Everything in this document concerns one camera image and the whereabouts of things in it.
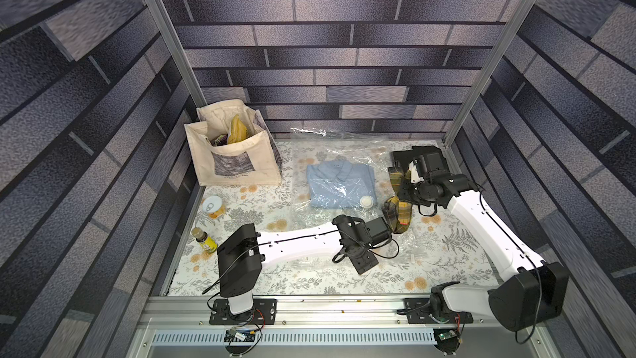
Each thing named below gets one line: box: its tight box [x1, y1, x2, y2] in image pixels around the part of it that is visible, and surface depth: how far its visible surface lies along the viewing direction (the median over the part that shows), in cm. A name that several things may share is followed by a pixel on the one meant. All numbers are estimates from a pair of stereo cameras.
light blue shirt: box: [306, 158, 377, 209], surface depth 102 cm
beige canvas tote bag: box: [183, 99, 283, 187], surface depth 95 cm
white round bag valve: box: [359, 195, 375, 209], surface depth 97 cm
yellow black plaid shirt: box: [381, 165, 414, 235], surface depth 79 cm
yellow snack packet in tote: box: [228, 114, 248, 145], surface depth 96 cm
